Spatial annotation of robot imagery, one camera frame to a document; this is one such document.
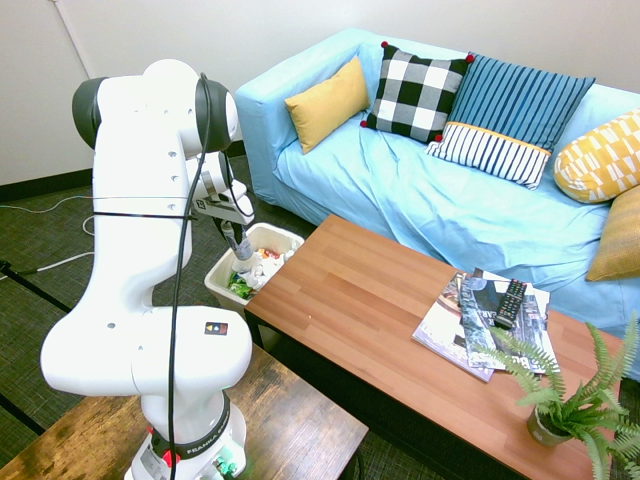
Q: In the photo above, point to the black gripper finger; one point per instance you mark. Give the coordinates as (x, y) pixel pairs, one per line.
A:
(228, 234)
(242, 231)

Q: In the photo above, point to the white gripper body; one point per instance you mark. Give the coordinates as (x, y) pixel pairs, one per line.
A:
(217, 211)

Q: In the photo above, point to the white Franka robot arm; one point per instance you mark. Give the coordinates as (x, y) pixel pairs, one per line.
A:
(135, 200)

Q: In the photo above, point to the white plastic trash bin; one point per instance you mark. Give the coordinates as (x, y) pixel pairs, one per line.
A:
(220, 280)

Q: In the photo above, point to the green trash item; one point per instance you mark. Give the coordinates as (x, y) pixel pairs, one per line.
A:
(240, 286)

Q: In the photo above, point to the red orange snack wrapper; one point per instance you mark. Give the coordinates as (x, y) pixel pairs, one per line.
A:
(271, 255)

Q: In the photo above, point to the crumpled white paper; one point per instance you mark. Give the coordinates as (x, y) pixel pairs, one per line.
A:
(261, 270)

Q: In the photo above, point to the reddish wooden coffee table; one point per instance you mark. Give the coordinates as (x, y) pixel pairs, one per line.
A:
(360, 300)

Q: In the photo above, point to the plain mustard pillow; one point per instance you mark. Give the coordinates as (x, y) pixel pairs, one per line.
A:
(325, 105)

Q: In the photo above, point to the light blue sofa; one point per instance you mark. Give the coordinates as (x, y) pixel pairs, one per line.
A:
(425, 200)

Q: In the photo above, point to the dark rustic wooden table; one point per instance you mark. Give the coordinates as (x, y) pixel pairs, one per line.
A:
(300, 435)

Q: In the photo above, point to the black white checkered pillow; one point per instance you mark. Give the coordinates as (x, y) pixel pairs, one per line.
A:
(415, 95)

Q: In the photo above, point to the light cover magazine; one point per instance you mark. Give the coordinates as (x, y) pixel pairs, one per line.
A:
(440, 335)

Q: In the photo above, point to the dark cover magazine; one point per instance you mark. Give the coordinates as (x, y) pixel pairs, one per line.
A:
(480, 320)

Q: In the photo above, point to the black remote control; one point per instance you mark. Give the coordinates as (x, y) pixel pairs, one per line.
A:
(511, 302)

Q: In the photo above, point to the blue striped pillow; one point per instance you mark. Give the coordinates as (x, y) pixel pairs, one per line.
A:
(520, 100)

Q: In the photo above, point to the potted green fern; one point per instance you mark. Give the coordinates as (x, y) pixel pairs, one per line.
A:
(547, 430)

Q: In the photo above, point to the yellow white patterned bolster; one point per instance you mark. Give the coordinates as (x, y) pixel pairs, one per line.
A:
(600, 160)

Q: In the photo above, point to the mustard ribbed pillow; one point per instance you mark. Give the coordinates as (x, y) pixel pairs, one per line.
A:
(620, 240)

